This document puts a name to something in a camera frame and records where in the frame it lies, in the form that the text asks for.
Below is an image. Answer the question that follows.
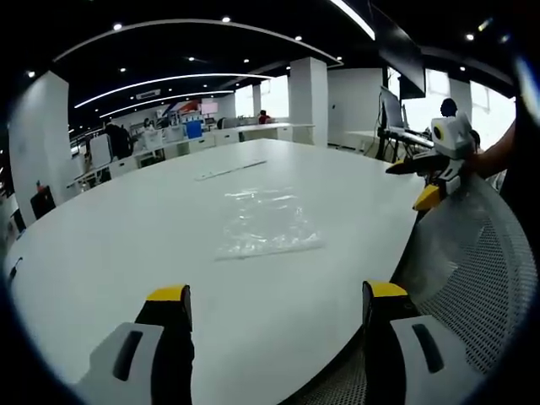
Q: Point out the white pillar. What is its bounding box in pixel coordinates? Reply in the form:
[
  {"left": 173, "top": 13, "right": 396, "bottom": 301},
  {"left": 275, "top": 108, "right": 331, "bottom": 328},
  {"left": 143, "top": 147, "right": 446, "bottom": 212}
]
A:
[
  {"left": 8, "top": 70, "right": 77, "bottom": 224},
  {"left": 288, "top": 57, "right": 329, "bottom": 147}
]

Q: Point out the white office desk row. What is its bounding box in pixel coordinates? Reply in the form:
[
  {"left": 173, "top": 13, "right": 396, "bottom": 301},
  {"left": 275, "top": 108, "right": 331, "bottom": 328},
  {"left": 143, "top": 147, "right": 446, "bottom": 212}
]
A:
[{"left": 73, "top": 121, "right": 316, "bottom": 186}]

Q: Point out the clear plastic food packaging bag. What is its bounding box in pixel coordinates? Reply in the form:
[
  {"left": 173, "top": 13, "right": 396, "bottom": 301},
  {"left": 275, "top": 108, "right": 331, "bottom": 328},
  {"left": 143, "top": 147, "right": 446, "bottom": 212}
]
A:
[{"left": 213, "top": 185, "right": 326, "bottom": 262}]

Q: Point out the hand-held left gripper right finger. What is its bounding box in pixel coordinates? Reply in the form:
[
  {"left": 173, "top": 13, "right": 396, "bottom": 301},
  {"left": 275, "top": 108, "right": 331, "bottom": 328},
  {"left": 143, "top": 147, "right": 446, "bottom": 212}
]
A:
[{"left": 361, "top": 279, "right": 476, "bottom": 405}]

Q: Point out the black cable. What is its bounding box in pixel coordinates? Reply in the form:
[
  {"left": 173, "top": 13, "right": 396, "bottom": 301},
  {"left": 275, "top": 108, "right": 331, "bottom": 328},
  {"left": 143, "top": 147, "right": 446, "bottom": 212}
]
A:
[{"left": 7, "top": 256, "right": 24, "bottom": 283}]

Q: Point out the grey mesh office chair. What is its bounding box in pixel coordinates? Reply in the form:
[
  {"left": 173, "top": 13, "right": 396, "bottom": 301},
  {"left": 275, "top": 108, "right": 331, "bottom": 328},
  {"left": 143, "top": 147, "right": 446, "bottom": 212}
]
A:
[{"left": 290, "top": 176, "right": 532, "bottom": 405}]

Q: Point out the computer monitor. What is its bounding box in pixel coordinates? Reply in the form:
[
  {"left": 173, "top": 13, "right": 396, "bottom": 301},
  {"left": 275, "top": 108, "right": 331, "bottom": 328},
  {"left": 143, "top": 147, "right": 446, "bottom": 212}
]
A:
[{"left": 379, "top": 85, "right": 407, "bottom": 130}]

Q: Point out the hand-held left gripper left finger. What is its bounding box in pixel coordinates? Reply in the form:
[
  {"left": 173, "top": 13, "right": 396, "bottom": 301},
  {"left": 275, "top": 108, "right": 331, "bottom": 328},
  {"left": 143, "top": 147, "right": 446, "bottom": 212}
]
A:
[{"left": 73, "top": 284, "right": 196, "bottom": 405}]

